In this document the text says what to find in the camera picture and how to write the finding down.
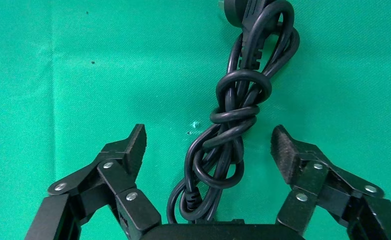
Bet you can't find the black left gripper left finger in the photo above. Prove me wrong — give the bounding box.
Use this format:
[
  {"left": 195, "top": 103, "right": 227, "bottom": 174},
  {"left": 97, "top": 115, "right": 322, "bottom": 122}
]
[{"left": 24, "top": 124, "right": 162, "bottom": 240}]

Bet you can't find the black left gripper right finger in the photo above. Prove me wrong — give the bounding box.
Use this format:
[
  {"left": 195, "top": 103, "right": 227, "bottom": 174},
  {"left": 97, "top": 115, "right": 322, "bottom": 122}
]
[{"left": 269, "top": 124, "right": 391, "bottom": 240}]

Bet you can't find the black power cable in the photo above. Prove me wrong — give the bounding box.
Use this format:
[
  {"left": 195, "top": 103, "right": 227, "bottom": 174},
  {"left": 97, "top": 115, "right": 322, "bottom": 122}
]
[{"left": 166, "top": 0, "right": 301, "bottom": 224}]

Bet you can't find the green table cloth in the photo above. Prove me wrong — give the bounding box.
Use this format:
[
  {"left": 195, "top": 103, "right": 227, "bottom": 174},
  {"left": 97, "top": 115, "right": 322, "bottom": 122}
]
[{"left": 0, "top": 0, "right": 391, "bottom": 240}]

